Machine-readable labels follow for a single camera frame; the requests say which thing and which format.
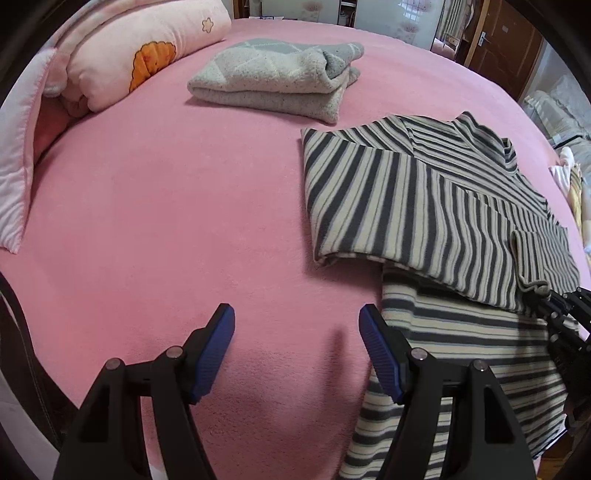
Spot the grey white striped sweater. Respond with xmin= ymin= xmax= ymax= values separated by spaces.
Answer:
xmin=301 ymin=112 xmax=580 ymax=457

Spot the pile of pastel clothes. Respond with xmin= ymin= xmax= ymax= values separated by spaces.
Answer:
xmin=548 ymin=146 xmax=591 ymax=264

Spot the grey covered sofa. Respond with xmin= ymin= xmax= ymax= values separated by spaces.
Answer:
xmin=522 ymin=74 xmax=590 ymax=149

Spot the pink bed blanket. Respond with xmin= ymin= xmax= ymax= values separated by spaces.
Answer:
xmin=0 ymin=18 xmax=591 ymax=480

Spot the brown wooden door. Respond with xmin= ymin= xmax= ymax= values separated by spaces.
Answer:
xmin=465 ymin=0 xmax=543 ymax=101

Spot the pink pillow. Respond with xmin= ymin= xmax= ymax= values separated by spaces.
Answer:
xmin=0 ymin=48 xmax=56 ymax=254

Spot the floral sliding wardrobe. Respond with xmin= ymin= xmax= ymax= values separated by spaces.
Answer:
xmin=249 ymin=0 xmax=470 ymax=50

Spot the folded grey knit sweater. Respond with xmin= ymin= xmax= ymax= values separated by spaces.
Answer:
xmin=187 ymin=38 xmax=365 ymax=125

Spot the pink cartoon quilt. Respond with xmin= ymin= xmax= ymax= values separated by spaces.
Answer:
xmin=43 ymin=1 xmax=231 ymax=112

